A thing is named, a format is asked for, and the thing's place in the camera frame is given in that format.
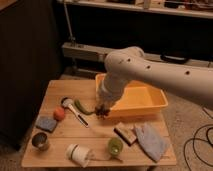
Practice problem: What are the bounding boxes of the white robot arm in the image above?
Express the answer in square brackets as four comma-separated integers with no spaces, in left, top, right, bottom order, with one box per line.
[95,46,213,116]

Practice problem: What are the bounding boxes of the wooden shelf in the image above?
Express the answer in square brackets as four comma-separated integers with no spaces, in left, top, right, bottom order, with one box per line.
[57,0,213,19]

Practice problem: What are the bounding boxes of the black cables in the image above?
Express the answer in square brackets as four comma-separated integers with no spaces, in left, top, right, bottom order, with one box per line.
[183,106,213,171]

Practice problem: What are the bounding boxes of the clear plastic cup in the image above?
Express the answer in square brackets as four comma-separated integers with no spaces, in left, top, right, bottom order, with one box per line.
[66,144,91,167]

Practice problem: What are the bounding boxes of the orange fruit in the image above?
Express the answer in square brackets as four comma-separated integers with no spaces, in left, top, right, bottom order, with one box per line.
[53,107,65,121]

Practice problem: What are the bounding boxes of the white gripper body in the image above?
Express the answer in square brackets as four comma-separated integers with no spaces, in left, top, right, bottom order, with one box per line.
[97,88,121,106]

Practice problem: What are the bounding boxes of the blue sponge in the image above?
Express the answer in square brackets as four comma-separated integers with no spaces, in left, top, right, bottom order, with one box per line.
[36,116,57,133]

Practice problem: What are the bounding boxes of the blue grey cloth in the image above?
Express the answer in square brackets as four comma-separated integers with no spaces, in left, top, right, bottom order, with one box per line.
[134,123,169,162]

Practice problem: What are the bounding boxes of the green plastic cup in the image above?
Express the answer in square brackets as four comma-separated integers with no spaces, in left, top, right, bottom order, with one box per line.
[107,137,123,157]

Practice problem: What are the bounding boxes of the wooden block brush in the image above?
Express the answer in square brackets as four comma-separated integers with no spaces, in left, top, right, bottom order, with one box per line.
[114,122,137,146]

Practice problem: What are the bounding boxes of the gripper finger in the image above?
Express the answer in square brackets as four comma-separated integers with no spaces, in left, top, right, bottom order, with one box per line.
[95,102,102,111]
[106,105,112,113]

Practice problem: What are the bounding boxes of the black handle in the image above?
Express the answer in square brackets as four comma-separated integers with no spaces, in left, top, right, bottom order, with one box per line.
[160,55,189,64]

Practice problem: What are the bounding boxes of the green pepper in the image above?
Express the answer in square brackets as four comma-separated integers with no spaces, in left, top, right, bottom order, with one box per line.
[74,99,94,115]

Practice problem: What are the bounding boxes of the yellow plastic bin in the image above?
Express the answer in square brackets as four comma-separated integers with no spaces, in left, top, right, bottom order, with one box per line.
[95,74,168,118]

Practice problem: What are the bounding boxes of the metal lamp pole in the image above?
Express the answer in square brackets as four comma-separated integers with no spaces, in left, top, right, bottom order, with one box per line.
[63,0,76,46]

